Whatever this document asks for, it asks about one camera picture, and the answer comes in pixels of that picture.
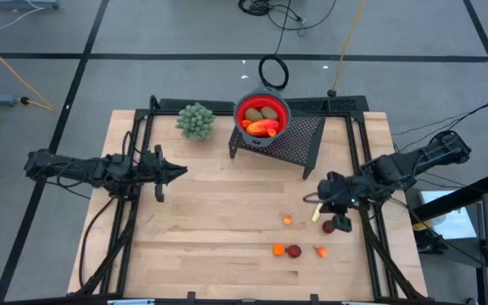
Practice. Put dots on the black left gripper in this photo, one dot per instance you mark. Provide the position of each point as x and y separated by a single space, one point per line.
159 173

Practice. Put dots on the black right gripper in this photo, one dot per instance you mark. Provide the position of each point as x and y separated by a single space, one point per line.
337 190

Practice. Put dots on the dark red plum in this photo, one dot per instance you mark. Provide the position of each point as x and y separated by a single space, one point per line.
327 229
293 251

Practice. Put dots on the orange tangerine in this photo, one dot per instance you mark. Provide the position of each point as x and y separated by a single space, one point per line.
278 250

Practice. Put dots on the small orange peach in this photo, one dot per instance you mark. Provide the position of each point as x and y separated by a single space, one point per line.
287 220
272 132

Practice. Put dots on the red collapsible bowl grey rim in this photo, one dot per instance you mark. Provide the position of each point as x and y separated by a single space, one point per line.
262 142

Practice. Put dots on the brown kiwi fruit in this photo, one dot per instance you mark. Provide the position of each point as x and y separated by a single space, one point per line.
253 114
269 112

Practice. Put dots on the red yellow mango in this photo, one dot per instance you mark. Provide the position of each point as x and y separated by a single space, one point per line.
263 126

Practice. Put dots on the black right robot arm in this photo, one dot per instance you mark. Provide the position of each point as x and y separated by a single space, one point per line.
422 159

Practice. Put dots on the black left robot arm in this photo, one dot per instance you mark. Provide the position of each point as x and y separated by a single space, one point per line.
79 169

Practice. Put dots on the small orange fruit with stem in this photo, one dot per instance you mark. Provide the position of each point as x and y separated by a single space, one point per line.
321 252

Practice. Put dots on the green artificial succulent plant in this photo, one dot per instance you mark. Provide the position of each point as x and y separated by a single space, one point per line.
195 122

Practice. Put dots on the black perforated metal shelf riser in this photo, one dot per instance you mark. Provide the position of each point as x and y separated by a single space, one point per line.
307 131

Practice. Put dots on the black flat bar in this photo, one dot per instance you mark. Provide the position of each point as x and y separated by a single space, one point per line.
197 104

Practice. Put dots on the black perforated panel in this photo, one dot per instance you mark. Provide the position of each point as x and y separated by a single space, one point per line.
345 103

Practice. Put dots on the black desk foot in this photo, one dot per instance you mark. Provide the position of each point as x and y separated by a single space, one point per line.
428 243

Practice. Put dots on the black table clamp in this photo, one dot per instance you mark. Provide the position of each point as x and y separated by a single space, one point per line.
314 297
191 296

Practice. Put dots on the black desk beam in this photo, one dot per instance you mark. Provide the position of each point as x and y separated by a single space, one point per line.
473 192

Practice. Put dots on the grey floor stand base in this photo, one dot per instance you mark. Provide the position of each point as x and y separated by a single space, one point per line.
19 4

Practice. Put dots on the black aluminium table frame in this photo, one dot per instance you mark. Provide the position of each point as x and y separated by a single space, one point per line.
142 114

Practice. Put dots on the silver aluminium bracket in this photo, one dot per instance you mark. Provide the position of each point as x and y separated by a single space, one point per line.
129 302
356 303

